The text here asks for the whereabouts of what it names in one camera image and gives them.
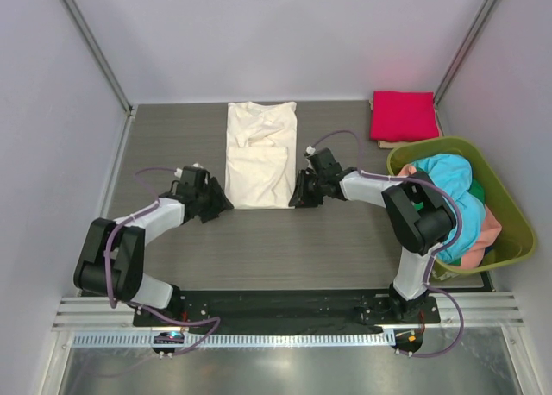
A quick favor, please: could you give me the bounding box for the right aluminium frame post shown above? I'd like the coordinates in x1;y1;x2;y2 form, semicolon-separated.
433;0;512;107

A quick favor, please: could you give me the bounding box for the left aluminium frame post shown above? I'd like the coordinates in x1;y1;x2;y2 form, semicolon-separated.
60;0;133;116

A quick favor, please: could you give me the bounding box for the olive green plastic basket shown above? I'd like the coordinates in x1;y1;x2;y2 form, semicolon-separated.
386;136;536;280

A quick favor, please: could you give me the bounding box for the green t shirt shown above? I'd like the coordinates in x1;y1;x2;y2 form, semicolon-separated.
467;179;486;204

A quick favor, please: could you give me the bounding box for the aluminium frame post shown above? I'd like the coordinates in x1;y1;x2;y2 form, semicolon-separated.
433;0;512;107
60;0;133;116

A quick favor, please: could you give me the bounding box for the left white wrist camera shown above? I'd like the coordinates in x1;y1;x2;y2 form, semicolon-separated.
174;162;203;175

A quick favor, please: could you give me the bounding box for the aluminium rail profile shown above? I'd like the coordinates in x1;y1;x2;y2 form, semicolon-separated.
52;292;524;332

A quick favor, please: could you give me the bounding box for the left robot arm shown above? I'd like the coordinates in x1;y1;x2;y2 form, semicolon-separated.
73;164;234;326

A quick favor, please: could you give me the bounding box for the folded red t shirt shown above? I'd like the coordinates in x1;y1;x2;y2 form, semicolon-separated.
369;91;439;142

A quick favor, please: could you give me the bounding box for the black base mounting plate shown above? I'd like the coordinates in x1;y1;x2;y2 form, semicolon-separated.
134;289;441;335

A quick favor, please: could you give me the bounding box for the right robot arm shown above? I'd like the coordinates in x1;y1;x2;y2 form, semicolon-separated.
289;147;460;323

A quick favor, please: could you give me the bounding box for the cream white t shirt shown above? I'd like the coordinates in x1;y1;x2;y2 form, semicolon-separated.
224;102;298;210

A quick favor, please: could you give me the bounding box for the white slotted cable duct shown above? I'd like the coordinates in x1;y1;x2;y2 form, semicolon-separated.
72;329;395;349

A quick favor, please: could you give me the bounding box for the light blue t shirt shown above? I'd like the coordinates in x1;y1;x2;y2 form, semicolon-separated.
412;154;486;264

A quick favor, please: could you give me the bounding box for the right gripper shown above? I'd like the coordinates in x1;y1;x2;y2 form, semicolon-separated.
289;170;326;208

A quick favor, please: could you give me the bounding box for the pink t shirt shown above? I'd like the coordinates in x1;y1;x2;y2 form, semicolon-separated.
399;164;502;269

